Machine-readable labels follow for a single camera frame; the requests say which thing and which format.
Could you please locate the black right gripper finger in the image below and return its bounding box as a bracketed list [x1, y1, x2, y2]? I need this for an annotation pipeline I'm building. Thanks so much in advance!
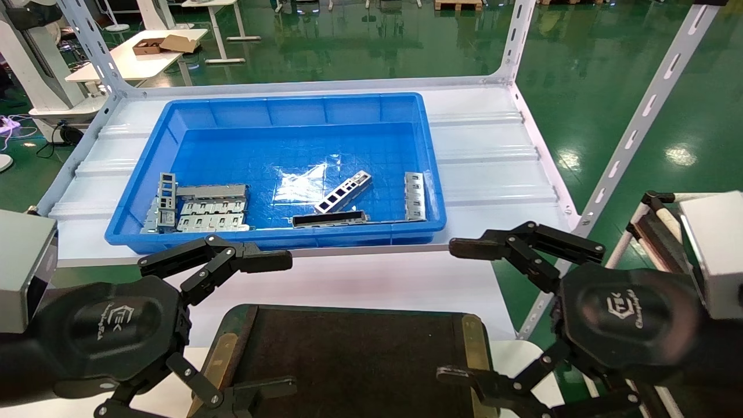
[449, 221, 606, 294]
[437, 340, 642, 418]

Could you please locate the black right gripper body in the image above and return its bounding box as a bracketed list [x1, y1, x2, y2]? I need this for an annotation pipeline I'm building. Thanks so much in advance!
[557, 262, 715, 385]

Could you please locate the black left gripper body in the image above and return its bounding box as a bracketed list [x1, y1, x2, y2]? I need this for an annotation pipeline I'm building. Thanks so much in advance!
[35, 276, 192, 397]

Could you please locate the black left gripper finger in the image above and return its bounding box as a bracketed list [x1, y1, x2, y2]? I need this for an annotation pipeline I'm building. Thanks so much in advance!
[93, 352, 298, 418]
[138, 233, 293, 307]

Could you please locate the grey slotted metal part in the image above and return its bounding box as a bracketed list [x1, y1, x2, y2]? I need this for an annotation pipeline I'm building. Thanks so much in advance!
[314, 170, 373, 214]

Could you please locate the grey flat metal part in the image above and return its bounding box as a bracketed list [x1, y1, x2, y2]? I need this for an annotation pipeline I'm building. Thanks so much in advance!
[140, 197, 160, 235]

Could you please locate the black metal channel part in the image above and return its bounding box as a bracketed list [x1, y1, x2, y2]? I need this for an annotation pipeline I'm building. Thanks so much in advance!
[291, 210, 369, 228]

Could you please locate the black tray container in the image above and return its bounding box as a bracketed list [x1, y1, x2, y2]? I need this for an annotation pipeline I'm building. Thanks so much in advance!
[189, 304, 500, 418]

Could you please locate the white cart with black roller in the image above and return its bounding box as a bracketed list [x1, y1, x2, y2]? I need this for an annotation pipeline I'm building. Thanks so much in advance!
[589, 190, 743, 418]

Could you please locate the grey clipped metal strip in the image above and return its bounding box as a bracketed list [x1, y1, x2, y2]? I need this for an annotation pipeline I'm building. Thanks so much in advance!
[404, 172, 427, 222]

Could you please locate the blue plastic bin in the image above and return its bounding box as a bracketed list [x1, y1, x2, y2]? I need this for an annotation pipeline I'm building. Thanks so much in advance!
[104, 93, 448, 254]

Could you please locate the white slotted metal shelf rack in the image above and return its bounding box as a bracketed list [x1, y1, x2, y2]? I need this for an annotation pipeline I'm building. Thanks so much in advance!
[36, 0, 727, 340]

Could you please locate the white table with cardboard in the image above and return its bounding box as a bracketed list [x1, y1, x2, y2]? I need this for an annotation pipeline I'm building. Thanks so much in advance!
[65, 29, 208, 88]

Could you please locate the brown cardboard box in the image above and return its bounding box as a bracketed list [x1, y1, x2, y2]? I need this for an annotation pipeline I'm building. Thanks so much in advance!
[132, 35, 201, 56]

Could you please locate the white power strip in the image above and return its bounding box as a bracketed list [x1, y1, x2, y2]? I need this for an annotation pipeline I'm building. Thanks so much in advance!
[0, 115, 37, 139]

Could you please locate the white empty table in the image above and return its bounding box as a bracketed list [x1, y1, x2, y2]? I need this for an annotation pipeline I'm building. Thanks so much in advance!
[181, 0, 262, 63]

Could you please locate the grey long metal bracket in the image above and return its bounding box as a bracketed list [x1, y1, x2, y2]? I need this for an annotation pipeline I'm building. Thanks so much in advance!
[176, 184, 250, 202]

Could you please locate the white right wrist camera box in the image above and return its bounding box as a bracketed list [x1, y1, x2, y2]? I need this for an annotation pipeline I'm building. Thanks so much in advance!
[679, 190, 743, 320]

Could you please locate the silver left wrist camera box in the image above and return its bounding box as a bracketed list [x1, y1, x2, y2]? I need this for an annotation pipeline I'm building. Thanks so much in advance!
[0, 209, 59, 334]

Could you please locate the white machine pedestal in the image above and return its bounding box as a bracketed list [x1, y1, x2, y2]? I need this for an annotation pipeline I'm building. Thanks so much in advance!
[0, 0, 108, 125]

